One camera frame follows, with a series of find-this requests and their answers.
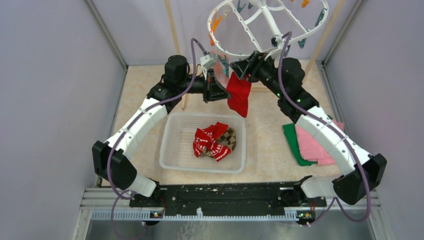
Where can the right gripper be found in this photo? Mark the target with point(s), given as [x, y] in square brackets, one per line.
[251, 65]

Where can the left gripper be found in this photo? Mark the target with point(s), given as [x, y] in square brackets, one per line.
[213, 90]

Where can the pink patterned sock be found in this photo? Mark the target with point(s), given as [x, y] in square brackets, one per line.
[221, 67]

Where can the red patterned sock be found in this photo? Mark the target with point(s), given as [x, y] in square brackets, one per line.
[239, 89]
[205, 138]

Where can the white round clip hanger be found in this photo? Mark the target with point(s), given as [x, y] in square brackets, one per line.
[238, 27]

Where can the brown argyle sock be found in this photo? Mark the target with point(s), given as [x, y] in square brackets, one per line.
[228, 139]

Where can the white plastic basket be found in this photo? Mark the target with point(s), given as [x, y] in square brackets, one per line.
[176, 152]

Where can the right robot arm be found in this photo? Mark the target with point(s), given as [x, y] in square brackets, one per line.
[361, 172]

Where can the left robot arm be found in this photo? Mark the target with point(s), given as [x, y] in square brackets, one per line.
[112, 158]

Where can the green folded cloth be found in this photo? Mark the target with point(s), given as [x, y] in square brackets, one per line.
[290, 134]

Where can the wooden drying rack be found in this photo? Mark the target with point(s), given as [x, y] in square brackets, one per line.
[246, 14]

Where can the pink folded cloth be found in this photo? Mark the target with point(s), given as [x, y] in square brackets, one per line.
[310, 149]

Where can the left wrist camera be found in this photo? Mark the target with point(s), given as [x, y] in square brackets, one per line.
[207, 62]

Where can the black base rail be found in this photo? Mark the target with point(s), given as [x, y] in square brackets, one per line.
[228, 199]

